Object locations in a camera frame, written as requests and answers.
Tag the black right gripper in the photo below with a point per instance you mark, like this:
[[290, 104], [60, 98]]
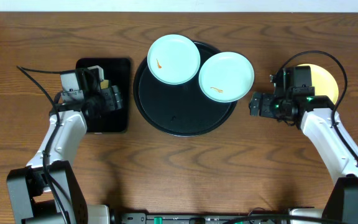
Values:
[[266, 98]]

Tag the yellow plate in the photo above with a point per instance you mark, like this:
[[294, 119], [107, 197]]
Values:
[[323, 82]]

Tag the light blue plate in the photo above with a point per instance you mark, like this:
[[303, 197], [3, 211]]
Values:
[[173, 59], [226, 77]]

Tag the yellow green sponge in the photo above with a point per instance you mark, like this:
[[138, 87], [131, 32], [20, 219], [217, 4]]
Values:
[[104, 84]]

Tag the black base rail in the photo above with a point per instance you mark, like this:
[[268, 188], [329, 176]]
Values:
[[177, 218]]

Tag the black round tray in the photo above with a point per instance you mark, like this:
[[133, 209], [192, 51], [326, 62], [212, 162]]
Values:
[[179, 110]]

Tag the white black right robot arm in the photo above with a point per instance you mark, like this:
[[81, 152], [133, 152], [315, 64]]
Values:
[[318, 120]]

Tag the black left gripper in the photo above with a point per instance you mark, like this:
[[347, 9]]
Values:
[[114, 98]]

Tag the black rectangular tray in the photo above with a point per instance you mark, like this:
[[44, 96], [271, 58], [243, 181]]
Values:
[[118, 72]]

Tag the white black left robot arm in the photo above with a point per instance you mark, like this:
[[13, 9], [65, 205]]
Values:
[[46, 189]]

